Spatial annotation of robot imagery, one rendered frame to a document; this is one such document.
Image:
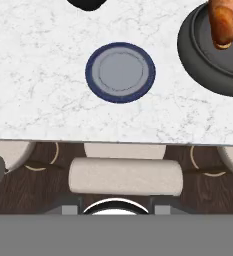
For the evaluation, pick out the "blue-rimmed grey plate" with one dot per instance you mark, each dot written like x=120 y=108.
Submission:
x=120 y=72

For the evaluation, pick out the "beige cushioned stool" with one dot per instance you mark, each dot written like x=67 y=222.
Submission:
x=6 y=153
x=125 y=176

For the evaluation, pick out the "brown sausage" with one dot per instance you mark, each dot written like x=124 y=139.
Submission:
x=223 y=23

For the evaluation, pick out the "white and black round object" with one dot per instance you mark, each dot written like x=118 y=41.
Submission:
x=115 y=207

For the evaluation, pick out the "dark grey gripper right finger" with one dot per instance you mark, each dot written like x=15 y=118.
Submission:
x=162 y=210

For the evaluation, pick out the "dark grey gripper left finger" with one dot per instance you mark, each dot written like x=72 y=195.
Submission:
x=70 y=210

